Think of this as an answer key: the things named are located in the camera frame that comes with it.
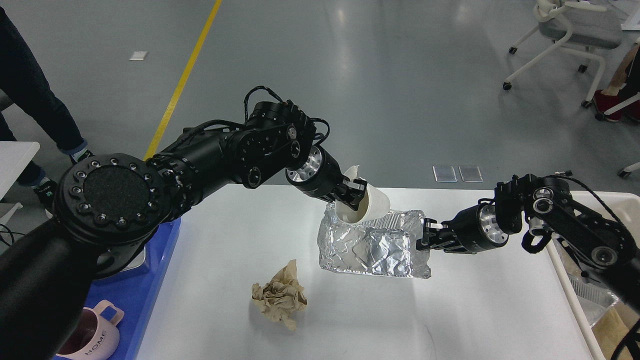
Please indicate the square stainless steel tray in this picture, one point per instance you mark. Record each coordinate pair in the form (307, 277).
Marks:
(130, 262)

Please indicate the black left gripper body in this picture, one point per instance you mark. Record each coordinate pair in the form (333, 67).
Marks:
(320, 177)

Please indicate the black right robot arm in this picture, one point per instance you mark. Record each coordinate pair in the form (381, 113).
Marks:
(604, 249)

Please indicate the person in dark jeans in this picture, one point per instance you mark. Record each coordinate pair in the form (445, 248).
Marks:
(24, 82)

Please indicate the white paper cup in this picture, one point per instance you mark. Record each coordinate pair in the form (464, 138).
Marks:
(374, 205)

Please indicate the blue plastic tray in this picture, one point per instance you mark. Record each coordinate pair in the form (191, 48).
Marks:
(135, 290)

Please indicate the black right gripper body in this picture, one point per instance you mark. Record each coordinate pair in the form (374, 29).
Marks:
(476, 230)

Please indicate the pink HOME mug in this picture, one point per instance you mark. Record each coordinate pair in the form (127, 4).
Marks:
(96, 336)

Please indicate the clear floor plate right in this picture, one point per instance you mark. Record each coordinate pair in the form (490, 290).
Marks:
(470, 173)

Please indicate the clear floor plate left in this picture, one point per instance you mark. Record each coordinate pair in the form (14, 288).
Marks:
(444, 174)

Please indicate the white office chair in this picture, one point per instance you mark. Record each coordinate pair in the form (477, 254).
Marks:
(577, 27)

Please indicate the white side table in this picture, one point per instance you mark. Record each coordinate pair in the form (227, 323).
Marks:
(14, 157)

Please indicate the aluminium foil container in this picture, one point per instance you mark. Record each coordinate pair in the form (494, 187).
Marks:
(385, 246)

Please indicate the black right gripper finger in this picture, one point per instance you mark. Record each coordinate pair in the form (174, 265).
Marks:
(434, 230)
(450, 245)

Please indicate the clear floor plate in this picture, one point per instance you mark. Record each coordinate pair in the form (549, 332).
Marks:
(444, 174)
(470, 173)

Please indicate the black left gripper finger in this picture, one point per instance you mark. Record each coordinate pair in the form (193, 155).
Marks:
(354, 188)
(350, 198)

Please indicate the crumpled brown paper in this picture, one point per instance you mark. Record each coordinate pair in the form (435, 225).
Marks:
(279, 299)

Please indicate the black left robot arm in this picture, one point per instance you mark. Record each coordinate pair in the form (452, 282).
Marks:
(107, 207)

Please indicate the white plastic bin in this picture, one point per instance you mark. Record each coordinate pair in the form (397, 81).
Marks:
(602, 338)

